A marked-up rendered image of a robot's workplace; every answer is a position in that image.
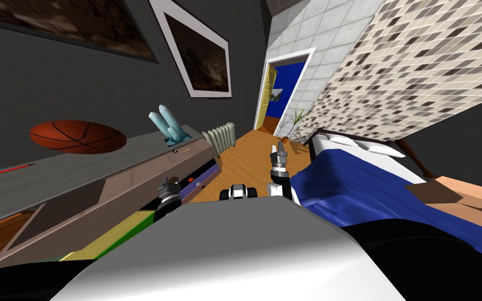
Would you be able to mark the pale blue crystal ornament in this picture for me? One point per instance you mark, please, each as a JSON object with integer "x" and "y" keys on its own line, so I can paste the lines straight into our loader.
{"x": 170, "y": 123}

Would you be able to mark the grey top brown desk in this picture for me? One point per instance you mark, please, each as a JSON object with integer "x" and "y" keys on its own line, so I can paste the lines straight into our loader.
{"x": 78, "y": 175}

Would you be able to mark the bed with blue blanket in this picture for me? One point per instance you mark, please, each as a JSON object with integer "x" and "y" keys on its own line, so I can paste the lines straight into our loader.
{"x": 349, "y": 188}

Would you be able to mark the red pencil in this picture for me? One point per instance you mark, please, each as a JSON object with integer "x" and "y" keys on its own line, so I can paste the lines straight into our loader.
{"x": 2, "y": 172}

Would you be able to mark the thin green potted plant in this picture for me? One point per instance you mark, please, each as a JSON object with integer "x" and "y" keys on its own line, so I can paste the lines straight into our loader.
{"x": 294, "y": 119}

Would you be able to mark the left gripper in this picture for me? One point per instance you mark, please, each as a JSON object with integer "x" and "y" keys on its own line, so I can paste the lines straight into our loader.
{"x": 171, "y": 183}

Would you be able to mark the orange basketball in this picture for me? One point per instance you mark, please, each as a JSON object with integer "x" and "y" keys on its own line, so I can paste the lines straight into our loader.
{"x": 78, "y": 137}

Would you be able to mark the white framed brown picture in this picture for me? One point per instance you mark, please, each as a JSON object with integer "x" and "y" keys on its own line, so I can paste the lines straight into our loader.
{"x": 201, "y": 54}

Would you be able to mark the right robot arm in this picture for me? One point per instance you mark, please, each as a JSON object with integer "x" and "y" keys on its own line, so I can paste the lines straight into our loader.
{"x": 412, "y": 259}

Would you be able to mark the tan brown box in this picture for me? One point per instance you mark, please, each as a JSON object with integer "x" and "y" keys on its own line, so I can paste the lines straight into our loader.
{"x": 458, "y": 198}

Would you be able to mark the yellow door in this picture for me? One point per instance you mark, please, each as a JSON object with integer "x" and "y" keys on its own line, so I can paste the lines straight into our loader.
{"x": 269, "y": 96}

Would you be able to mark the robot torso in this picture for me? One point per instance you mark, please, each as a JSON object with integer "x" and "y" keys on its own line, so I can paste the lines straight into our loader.
{"x": 224, "y": 251}

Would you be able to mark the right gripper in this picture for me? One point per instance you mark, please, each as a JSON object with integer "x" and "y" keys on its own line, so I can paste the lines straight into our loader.
{"x": 279, "y": 160}

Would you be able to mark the yellow green flat strip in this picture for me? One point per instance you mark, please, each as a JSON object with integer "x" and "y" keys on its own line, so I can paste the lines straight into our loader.
{"x": 111, "y": 238}

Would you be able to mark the dark framed brown picture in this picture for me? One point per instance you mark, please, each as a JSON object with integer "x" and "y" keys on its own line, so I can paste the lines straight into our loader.
{"x": 69, "y": 25}

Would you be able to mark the pale ribbed radiator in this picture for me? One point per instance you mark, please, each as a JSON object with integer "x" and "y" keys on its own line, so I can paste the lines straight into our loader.
{"x": 220, "y": 137}

